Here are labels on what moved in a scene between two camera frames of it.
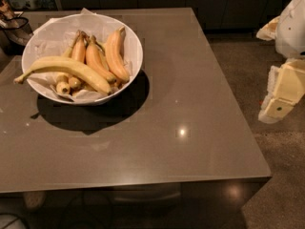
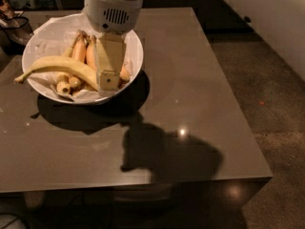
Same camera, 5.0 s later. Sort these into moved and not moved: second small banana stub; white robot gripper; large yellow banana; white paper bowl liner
Moved: white robot gripper
Not moved: white paper bowl liner; second small banana stub; large yellow banana
